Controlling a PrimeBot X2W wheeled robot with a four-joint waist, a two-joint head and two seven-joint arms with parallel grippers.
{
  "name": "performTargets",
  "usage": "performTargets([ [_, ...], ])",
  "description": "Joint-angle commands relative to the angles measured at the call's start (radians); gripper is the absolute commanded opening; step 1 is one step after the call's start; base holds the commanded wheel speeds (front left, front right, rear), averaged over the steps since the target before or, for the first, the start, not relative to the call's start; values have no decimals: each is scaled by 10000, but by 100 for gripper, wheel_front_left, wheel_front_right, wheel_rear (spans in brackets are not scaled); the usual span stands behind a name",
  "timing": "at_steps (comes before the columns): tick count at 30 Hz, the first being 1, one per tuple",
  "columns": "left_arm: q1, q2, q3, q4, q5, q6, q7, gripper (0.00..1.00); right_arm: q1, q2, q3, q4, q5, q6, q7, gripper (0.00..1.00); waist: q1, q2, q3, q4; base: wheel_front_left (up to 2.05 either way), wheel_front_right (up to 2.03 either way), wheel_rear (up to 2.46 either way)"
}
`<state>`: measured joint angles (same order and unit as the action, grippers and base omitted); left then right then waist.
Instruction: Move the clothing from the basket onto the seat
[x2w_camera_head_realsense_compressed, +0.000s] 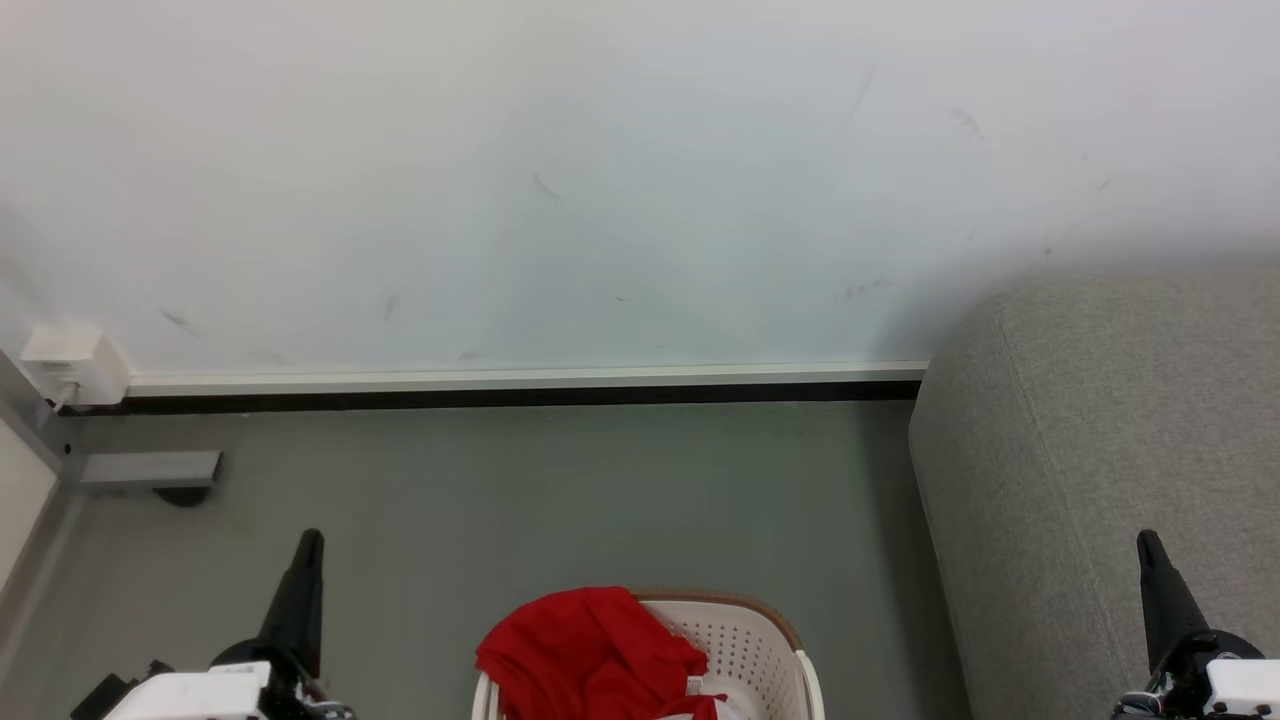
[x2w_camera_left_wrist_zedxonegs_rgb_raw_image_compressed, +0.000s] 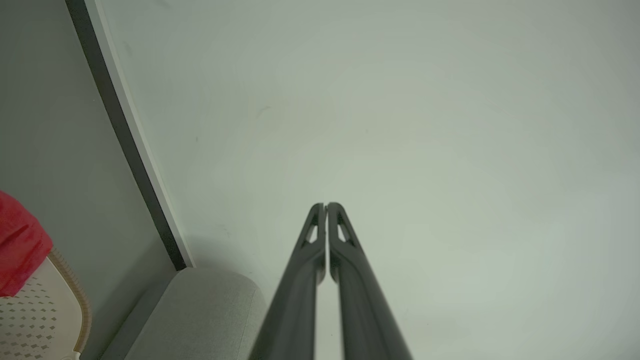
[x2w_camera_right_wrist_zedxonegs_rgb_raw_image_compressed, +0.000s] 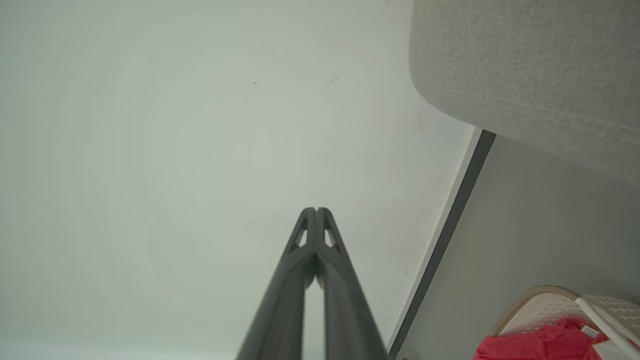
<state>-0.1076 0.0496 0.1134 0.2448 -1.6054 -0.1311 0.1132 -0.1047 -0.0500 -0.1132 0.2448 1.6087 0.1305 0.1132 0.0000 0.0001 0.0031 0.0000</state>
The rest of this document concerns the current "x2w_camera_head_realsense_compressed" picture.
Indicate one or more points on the black caster wheel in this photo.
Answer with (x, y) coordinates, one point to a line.
(183, 496)

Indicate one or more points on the grey fabric sofa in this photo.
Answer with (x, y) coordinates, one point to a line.
(1100, 450)

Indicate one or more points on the grey metal frame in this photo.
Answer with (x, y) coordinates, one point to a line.
(150, 467)

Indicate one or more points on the white wall power adapter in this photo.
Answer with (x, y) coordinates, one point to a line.
(72, 362)

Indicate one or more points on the white flat panel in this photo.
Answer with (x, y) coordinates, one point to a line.
(18, 495)

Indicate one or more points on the white and black baseboard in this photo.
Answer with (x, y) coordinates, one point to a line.
(520, 384)

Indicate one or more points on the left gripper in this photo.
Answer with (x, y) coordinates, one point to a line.
(200, 695)

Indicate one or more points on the white plastic laundry basket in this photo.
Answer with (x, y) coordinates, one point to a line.
(745, 650)

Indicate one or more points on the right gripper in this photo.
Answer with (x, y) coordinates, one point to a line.
(1225, 685)

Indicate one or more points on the red garment with white trim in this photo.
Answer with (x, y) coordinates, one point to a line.
(585, 655)

